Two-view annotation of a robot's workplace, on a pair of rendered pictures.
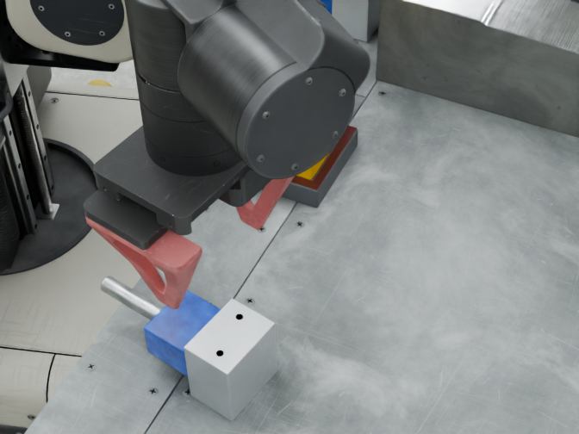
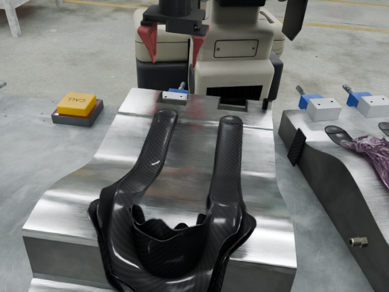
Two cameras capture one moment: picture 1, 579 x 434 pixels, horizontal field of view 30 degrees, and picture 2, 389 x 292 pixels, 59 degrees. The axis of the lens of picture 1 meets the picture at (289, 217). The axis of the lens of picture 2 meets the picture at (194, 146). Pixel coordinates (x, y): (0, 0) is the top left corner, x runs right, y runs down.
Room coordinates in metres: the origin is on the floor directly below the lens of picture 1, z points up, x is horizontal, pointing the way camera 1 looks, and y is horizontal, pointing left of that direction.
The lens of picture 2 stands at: (0.65, -0.66, 1.20)
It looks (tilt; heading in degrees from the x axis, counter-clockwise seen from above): 37 degrees down; 69
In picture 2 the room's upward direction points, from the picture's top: 3 degrees clockwise
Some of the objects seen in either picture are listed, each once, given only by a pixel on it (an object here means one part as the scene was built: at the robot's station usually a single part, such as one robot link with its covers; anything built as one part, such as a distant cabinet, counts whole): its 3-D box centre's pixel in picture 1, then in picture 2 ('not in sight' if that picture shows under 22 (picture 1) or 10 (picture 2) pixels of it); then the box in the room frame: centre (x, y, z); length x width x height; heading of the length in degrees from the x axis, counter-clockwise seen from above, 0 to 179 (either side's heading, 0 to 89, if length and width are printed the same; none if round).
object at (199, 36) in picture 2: not in sight; (187, 42); (0.85, -0.07, 0.96); 0.07 x 0.07 x 0.09; 61
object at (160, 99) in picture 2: not in sight; (172, 106); (0.80, -0.14, 0.87); 0.05 x 0.05 x 0.04; 63
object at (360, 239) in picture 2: not in sight; (357, 241); (0.96, -0.47, 0.84); 0.02 x 0.01 x 0.02; 171
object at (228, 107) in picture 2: not in sight; (231, 112); (0.90, -0.18, 0.87); 0.05 x 0.05 x 0.04; 63
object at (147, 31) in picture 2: not in sight; (161, 39); (0.81, -0.05, 0.96); 0.07 x 0.07 x 0.09; 61
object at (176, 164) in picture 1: (196, 113); not in sight; (0.43, 0.05, 1.04); 0.10 x 0.07 x 0.07; 142
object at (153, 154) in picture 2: not in sight; (187, 165); (0.76, -0.35, 0.92); 0.35 x 0.16 x 0.09; 63
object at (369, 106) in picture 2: not in sight; (359, 99); (1.19, -0.18, 0.86); 0.13 x 0.05 x 0.05; 81
